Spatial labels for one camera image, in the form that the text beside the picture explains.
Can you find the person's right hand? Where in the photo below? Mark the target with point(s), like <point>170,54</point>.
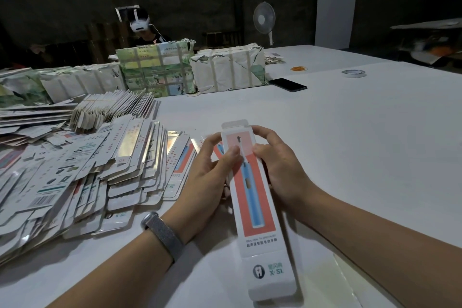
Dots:
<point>289,170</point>

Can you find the green printed wrapped bundle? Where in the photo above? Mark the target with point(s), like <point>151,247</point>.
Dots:
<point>155,67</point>

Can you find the small white paper stack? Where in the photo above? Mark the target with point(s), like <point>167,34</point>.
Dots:
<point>274,57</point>

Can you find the fanned stack of white cartons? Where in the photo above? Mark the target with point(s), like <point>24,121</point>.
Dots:
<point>112,109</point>

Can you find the white tape roll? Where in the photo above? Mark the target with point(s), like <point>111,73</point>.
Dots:
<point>343,73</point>

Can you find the grey band wristwatch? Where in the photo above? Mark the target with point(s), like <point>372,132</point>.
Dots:
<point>163,235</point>

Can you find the black smartphone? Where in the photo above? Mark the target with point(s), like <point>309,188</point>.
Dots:
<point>288,85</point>

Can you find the person's left forearm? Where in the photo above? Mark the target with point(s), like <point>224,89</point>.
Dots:
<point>112,275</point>

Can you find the toothbrush carton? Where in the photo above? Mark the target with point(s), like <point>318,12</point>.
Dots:
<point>263,246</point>

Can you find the person's left hand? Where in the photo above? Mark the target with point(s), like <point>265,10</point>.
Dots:
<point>201,192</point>

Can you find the dark wooden chair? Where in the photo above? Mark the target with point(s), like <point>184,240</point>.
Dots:
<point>222,37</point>

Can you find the pile of cartons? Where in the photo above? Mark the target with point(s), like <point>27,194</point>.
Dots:
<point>68,178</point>

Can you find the white standing fan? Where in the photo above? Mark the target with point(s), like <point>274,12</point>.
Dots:
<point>264,17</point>

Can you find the person's right forearm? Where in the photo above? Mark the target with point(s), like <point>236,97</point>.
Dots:
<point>390,246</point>

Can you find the small orange tape roll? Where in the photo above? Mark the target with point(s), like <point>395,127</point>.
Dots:
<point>298,68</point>

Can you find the row of white wrapped bundles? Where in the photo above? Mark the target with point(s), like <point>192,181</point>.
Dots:
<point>61,84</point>

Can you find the white board panel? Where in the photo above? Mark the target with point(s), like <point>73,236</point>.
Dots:
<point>338,2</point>

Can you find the cluttered side table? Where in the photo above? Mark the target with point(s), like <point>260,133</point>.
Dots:
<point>427,46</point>

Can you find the white head-mounted camera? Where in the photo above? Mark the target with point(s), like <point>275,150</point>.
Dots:
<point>139,22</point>

